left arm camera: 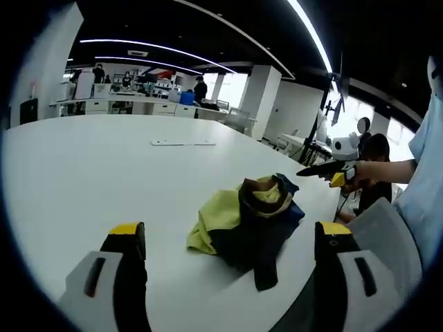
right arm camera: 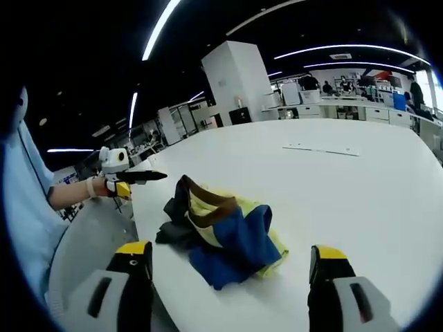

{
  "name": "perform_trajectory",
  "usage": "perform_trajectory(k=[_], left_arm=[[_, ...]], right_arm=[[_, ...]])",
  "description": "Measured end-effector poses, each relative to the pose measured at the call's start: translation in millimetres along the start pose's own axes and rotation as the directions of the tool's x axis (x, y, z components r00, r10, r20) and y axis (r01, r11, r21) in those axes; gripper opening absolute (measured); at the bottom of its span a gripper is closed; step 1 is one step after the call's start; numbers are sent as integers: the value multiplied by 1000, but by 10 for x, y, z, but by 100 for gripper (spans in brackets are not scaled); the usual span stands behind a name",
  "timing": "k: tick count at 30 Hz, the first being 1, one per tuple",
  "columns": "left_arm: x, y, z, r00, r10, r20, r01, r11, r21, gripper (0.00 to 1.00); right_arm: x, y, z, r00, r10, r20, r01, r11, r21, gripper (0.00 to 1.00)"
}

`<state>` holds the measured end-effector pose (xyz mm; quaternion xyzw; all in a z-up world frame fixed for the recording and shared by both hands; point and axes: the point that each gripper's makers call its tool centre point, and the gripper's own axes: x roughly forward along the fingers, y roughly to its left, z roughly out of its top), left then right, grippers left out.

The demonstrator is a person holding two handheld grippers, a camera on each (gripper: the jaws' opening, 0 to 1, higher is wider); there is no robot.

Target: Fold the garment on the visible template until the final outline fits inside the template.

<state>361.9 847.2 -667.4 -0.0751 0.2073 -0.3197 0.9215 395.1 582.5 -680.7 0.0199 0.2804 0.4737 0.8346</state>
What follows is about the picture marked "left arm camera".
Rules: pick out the black camera tripod stand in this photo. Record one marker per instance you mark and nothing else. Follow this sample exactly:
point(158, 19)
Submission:
point(316, 128)

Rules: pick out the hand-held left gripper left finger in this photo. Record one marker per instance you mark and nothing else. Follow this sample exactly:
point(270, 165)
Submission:
point(104, 290)

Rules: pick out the ceiling light strip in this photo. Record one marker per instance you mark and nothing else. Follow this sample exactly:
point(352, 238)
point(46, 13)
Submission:
point(149, 62)
point(155, 48)
point(311, 34)

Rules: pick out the person in light blue shirt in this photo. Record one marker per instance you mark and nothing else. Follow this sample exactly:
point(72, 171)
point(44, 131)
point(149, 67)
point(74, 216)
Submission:
point(427, 173)

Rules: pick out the yellow and navy garment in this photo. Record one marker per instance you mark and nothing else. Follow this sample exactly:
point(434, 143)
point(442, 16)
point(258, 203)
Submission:
point(242, 228)

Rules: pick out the black monitor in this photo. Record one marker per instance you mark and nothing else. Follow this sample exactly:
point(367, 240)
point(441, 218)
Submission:
point(28, 111)

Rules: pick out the blue storage box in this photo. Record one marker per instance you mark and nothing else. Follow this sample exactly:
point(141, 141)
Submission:
point(187, 97)

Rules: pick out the person's right hand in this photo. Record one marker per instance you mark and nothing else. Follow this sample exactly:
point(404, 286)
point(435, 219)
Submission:
point(363, 174)

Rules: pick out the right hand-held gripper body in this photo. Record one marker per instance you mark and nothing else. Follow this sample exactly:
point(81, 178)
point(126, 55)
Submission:
point(344, 147)

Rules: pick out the white mesh office chair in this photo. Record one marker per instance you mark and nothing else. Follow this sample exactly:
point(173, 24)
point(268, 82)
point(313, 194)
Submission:
point(237, 120)

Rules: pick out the long white office desk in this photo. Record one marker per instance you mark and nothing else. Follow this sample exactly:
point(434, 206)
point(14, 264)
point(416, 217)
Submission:
point(138, 103)

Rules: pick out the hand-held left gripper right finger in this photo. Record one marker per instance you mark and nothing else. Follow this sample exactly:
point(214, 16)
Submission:
point(360, 290)

